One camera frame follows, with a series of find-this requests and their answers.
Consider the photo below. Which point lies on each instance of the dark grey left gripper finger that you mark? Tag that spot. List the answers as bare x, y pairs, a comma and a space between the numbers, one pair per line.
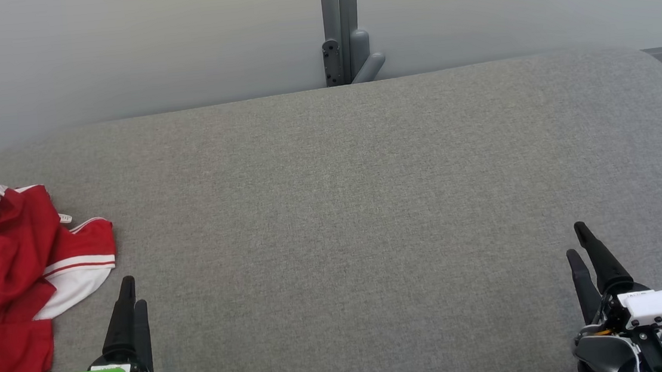
144, 334
124, 324

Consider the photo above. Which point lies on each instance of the grey fabric sofa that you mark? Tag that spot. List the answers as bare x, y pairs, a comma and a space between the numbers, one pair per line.
334, 221

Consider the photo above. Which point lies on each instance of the red jersey with white sleeves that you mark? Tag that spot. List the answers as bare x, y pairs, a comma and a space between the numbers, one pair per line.
1, 251

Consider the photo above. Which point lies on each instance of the black post bracket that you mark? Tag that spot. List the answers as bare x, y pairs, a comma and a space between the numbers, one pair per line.
332, 63

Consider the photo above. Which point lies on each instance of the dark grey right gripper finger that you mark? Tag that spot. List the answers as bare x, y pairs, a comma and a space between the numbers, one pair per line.
586, 295
605, 270

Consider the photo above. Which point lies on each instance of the grey cylinder post fitting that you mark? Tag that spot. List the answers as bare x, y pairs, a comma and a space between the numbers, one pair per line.
360, 48

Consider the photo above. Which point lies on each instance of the grey metal partition post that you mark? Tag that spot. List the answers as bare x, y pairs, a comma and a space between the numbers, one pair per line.
339, 5

